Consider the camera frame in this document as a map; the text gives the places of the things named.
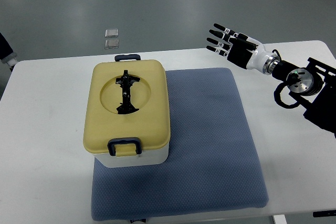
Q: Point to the blue padded mat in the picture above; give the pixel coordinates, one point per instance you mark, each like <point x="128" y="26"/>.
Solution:
<point x="212" y="165"/>

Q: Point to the black object table edge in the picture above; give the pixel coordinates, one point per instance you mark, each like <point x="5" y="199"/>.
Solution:
<point x="326" y="213"/>

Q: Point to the person leg dark trousers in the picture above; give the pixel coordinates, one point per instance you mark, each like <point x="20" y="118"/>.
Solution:
<point x="8" y="56"/>

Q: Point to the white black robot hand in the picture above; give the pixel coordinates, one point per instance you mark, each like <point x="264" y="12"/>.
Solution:
<point x="242" y="50"/>

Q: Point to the white storage box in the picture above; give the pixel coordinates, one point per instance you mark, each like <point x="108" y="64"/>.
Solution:
<point x="147" y="157"/>

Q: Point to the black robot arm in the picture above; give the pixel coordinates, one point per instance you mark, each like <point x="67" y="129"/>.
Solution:
<point x="312" y="87"/>

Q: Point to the yellow box lid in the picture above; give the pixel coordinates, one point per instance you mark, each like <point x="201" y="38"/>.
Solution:
<point x="127" y="99"/>

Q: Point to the lower metal floor plate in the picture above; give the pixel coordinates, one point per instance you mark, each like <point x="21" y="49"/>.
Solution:
<point x="112" y="43"/>

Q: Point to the dark label under mat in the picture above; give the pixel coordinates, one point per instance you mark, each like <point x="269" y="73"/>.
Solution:
<point x="142" y="220"/>

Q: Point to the metal floor plate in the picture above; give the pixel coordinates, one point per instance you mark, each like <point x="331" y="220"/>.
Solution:
<point x="112" y="32"/>
<point x="112" y="43"/>

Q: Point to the upper metal floor plate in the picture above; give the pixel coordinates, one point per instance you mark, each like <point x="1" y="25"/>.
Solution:
<point x="112" y="32"/>

